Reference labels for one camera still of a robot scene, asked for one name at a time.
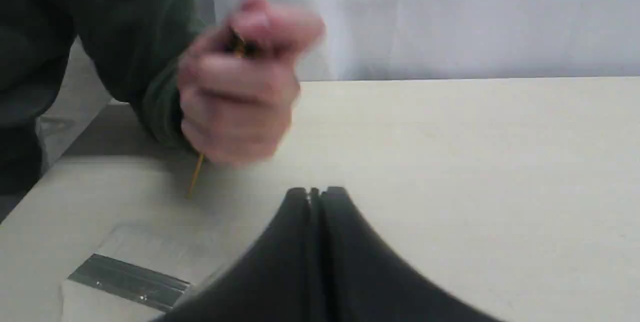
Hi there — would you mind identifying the wide wooden paint brush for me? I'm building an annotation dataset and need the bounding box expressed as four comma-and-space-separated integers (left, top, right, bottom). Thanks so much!
61, 222, 229, 322

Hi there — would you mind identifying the black and gold screwdriver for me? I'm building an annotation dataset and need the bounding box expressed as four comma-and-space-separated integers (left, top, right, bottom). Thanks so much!
186, 28, 261, 199

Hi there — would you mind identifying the person's bare open hand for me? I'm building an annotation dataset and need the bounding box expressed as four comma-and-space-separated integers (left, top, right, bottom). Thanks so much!
177, 0, 326, 167

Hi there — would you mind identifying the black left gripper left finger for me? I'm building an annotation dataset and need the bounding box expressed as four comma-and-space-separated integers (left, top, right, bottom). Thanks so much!
157, 187, 321, 322

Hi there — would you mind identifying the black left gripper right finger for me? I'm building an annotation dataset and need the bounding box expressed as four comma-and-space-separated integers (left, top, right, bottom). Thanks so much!
312, 186, 496, 322

